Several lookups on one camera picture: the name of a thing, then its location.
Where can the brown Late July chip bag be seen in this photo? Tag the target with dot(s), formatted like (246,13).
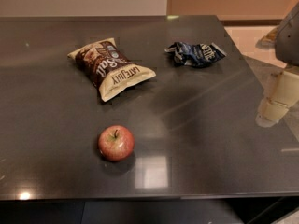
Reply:
(109,70)

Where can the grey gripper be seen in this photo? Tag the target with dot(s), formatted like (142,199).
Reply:
(288,42)

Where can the red apple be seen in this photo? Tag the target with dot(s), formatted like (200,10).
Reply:
(116,143)

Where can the crumpled blue chip bag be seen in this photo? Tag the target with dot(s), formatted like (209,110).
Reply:
(198,56)

